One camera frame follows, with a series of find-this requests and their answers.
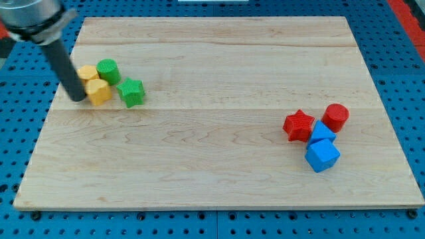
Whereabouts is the red star block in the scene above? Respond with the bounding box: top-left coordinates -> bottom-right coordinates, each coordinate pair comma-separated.
282,110 -> 315,142

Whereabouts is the blue triangle block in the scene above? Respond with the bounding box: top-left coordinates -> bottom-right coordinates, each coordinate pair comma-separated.
306,120 -> 337,149

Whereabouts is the red cylinder block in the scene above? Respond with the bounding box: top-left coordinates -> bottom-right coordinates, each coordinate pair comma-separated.
321,104 -> 350,133

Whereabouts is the green cylinder block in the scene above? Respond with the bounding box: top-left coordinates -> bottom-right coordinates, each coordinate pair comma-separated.
96,58 -> 122,86

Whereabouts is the blue cube block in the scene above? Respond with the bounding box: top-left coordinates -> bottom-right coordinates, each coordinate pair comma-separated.
305,139 -> 341,173

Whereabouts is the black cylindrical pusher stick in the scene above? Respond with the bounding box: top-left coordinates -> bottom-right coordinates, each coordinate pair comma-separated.
40,39 -> 86,102

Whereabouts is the wooden board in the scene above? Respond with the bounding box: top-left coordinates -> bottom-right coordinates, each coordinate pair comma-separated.
14,17 -> 424,212

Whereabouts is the yellow hexagon block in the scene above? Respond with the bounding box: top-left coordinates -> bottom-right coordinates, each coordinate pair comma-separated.
77,65 -> 99,85

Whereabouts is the yellow heart block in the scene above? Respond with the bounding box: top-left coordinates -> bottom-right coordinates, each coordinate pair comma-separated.
85,79 -> 112,106

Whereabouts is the green star block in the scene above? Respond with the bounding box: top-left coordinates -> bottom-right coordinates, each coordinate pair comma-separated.
117,78 -> 145,108

